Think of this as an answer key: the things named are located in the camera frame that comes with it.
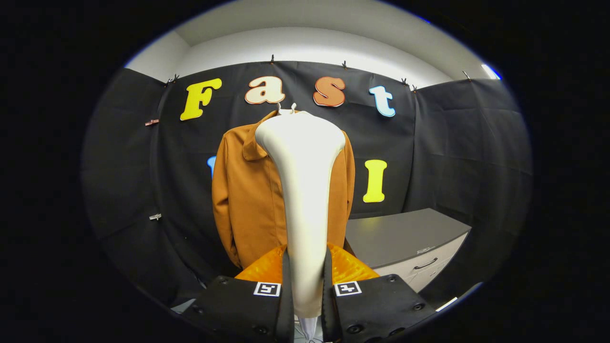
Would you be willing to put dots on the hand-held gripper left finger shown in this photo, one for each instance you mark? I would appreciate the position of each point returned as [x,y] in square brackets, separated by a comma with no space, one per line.
[248,309]

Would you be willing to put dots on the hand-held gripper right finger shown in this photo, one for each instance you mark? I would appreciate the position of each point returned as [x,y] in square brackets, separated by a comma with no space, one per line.
[376,309]

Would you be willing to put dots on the brown button shirt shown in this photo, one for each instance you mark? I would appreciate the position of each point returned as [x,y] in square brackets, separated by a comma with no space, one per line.
[248,200]

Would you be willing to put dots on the white garment steamer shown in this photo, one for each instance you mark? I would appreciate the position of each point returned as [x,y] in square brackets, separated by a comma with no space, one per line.
[305,190]

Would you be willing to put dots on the white mannequin clothes stand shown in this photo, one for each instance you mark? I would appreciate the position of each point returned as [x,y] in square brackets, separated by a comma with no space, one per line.
[286,110]

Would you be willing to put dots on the grey cabinet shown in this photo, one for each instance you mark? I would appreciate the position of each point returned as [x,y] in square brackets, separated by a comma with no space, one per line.
[400,233]

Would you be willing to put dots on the black backdrop cloth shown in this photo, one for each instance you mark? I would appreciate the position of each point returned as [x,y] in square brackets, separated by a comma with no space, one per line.
[452,152]

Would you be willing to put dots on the pink clip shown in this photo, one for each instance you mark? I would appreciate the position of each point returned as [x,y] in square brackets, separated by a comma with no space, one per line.
[152,122]

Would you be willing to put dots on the small ceiling light panel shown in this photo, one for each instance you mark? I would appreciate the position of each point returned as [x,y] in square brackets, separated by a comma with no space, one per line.
[491,71]

